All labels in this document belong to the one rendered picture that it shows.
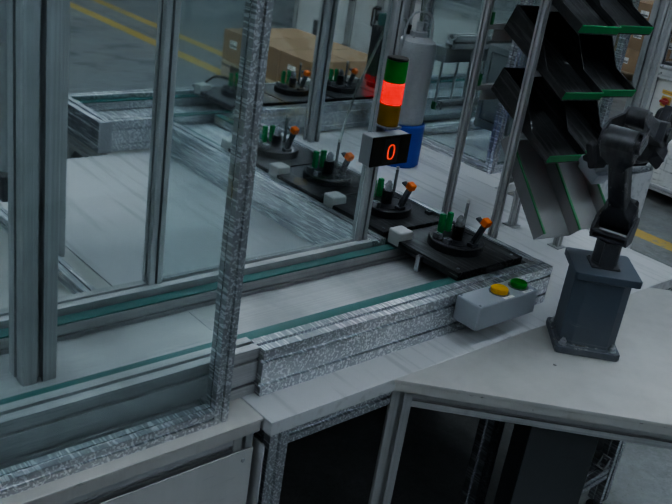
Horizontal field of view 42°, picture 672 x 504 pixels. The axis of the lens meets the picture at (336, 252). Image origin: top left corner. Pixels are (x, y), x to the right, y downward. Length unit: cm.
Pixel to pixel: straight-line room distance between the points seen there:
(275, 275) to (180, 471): 55
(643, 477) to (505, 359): 146
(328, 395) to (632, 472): 182
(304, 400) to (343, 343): 15
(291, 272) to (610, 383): 73
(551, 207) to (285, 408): 104
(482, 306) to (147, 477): 81
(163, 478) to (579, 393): 87
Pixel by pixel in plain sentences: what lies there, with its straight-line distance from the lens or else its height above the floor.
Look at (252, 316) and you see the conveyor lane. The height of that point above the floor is 92.
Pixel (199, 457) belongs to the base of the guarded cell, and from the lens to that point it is 160.
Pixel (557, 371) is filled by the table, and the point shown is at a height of 86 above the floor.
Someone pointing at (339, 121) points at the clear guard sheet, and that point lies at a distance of 199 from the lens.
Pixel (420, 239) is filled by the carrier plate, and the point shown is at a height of 97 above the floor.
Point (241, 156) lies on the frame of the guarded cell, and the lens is 137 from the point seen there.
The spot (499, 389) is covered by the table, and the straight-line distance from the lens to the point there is 185.
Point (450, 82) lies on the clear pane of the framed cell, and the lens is 333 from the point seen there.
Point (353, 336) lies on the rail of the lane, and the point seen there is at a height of 93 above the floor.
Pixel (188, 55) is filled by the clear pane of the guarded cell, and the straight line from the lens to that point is 128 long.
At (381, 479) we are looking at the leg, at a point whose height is 60.
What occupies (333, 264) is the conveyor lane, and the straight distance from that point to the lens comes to 205.
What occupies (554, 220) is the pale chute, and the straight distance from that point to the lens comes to 238.
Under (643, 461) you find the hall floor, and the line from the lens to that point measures 343.
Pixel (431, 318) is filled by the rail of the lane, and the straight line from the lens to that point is 194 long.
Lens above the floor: 178
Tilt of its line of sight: 23 degrees down
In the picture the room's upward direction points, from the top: 9 degrees clockwise
